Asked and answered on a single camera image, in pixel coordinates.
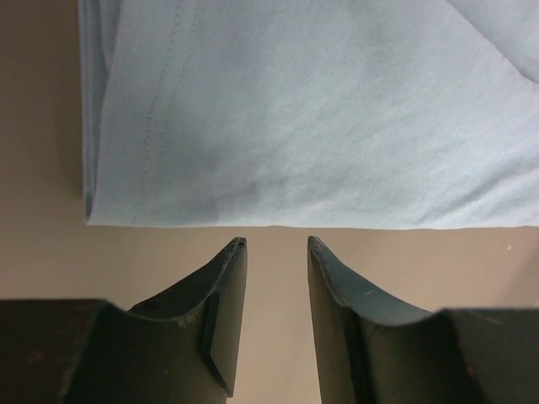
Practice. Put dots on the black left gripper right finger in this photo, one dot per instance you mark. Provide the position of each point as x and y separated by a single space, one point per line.
372 347

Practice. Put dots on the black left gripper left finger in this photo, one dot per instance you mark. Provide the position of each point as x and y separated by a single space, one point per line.
179 346

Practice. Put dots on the grey blue t shirt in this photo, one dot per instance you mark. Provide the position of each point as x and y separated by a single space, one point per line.
333 114

